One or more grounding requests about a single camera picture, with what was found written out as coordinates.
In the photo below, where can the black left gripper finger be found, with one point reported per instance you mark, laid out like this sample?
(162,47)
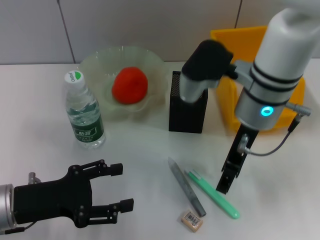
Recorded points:
(126,205)
(116,169)

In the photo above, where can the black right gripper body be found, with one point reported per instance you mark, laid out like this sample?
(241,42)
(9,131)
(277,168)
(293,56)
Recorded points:
(243,142)

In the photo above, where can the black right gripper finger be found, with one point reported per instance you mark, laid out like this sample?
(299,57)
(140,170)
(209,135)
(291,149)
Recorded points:
(227,180)

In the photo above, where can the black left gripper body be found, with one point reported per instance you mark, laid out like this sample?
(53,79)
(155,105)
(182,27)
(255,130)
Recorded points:
(50,200)

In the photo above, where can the mint green pen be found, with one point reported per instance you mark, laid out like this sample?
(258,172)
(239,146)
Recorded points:
(215,197)

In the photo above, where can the grey glitter pen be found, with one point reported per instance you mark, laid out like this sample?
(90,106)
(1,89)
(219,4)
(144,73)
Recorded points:
(187,190)

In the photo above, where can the clear water bottle green label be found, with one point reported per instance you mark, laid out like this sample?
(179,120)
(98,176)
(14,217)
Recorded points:
(86,125)

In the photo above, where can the orange fruit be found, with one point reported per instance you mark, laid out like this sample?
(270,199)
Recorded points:
(130,85)

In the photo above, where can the beige eraser with barcode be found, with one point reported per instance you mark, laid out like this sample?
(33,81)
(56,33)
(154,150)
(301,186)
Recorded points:
(191,218)

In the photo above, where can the black mesh pen holder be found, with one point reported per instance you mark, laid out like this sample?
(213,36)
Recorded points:
(186,117)

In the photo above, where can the pale green glass fruit bowl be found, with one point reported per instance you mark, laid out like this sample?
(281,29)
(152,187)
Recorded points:
(100,65)

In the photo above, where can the yellow plastic bin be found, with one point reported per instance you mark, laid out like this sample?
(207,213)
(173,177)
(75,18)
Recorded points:
(226,105)

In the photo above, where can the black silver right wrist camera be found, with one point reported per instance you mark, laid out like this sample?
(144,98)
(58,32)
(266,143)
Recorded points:
(205,62)

